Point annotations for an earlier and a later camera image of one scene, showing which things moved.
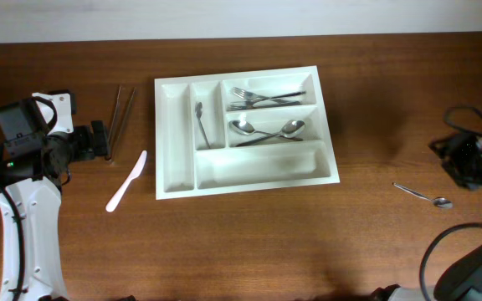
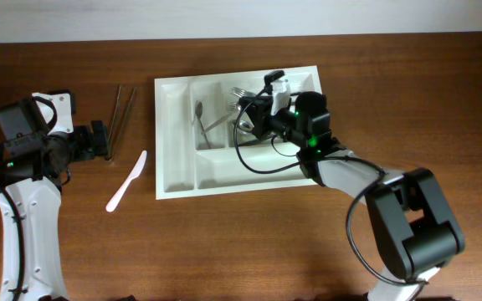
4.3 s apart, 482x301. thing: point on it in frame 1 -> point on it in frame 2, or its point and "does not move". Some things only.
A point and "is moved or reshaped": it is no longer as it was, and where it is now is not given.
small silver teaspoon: x=198 y=110 does not move
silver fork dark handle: x=243 y=94 does not move
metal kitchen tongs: x=111 y=146 does not move
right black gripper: x=453 y=146 -> x=259 y=109
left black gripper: x=88 y=150 does not move
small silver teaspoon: x=438 y=201 is moved or reshaped
